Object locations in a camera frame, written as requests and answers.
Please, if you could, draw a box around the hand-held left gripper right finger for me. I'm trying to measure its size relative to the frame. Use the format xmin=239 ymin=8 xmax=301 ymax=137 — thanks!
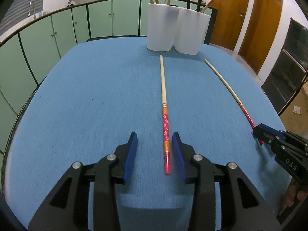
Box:
xmin=171 ymin=131 xmax=282 ymax=231

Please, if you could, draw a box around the row of green kitchen cabinets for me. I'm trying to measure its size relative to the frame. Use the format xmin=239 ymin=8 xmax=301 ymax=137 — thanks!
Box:
xmin=0 ymin=0 xmax=213 ymax=154

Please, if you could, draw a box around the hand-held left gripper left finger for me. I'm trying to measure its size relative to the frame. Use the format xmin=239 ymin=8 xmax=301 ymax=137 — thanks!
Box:
xmin=28 ymin=131 xmax=138 ymax=231

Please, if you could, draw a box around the narrow wooden door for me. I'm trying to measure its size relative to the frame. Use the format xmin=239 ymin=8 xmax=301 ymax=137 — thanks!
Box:
xmin=238 ymin=0 xmax=283 ymax=75

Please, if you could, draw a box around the wide wooden door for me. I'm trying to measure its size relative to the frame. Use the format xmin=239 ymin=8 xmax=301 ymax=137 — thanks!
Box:
xmin=208 ymin=0 xmax=251 ymax=51

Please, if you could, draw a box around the blue tablecloth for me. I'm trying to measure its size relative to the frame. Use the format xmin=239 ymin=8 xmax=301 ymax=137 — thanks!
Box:
xmin=5 ymin=36 xmax=293 ymax=231

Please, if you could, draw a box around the dark glass-front cabinet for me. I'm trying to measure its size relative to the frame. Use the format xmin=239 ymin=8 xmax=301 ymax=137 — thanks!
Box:
xmin=261 ymin=17 xmax=308 ymax=116

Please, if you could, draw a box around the grey window blind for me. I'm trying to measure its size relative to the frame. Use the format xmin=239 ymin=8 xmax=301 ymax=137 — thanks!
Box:
xmin=0 ymin=0 xmax=44 ymax=36

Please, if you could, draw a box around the cardboard box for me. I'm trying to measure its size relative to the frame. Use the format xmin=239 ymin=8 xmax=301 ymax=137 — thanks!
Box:
xmin=279 ymin=87 xmax=308 ymax=135

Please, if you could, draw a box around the person's right hand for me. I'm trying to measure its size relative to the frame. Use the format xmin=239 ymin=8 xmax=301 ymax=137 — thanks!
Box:
xmin=281 ymin=179 xmax=300 ymax=212

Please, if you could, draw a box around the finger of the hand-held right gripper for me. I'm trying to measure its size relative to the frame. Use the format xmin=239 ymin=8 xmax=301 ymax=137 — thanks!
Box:
xmin=253 ymin=126 xmax=283 ymax=150
xmin=258 ymin=123 xmax=287 ymax=142

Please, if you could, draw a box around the metal faucet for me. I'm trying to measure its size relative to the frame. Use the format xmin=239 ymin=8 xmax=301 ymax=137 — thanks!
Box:
xmin=28 ymin=0 xmax=37 ymax=20

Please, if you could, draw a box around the white plastic container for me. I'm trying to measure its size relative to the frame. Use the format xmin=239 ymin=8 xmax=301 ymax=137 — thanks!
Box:
xmin=174 ymin=7 xmax=212 ymax=55
xmin=146 ymin=3 xmax=180 ymax=51

